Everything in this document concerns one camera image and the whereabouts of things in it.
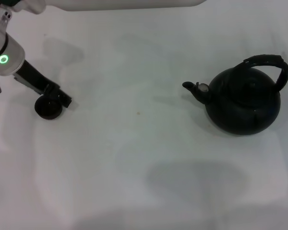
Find black teapot with handle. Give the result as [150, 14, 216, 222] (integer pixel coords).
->
[181, 54, 288, 136]

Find white tablecloth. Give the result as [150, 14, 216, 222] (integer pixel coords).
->
[0, 6, 288, 230]

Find small dark teacup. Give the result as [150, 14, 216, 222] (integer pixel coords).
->
[34, 95, 63, 121]

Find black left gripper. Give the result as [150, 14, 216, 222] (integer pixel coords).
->
[12, 59, 73, 109]

